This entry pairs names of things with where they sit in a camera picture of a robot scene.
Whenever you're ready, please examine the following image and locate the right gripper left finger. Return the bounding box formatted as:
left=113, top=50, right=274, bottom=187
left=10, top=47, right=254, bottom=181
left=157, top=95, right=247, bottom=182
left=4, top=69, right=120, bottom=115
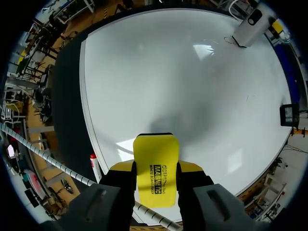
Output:
left=68, top=159, right=138, bottom=231

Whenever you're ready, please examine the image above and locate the white cable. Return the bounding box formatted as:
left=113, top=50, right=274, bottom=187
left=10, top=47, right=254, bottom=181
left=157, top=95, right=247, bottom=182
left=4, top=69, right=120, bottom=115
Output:
left=0, top=124, right=182, bottom=231

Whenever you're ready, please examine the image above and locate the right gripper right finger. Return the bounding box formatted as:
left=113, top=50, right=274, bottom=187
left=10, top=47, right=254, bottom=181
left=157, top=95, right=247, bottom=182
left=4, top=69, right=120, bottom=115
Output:
left=176, top=161, right=251, bottom=231

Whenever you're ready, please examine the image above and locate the yellow whiteboard eraser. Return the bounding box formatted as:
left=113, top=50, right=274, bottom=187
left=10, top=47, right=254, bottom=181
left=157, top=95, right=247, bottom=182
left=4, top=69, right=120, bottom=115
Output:
left=132, top=132, right=180, bottom=209

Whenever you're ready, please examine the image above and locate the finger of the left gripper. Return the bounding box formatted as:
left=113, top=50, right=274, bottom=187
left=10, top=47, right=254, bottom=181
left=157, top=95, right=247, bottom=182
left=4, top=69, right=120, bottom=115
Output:
left=267, top=18, right=284, bottom=35

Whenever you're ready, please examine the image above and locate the white marker pen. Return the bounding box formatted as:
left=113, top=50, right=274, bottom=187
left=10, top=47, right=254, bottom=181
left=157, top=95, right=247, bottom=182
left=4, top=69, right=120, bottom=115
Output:
left=89, top=154, right=103, bottom=184

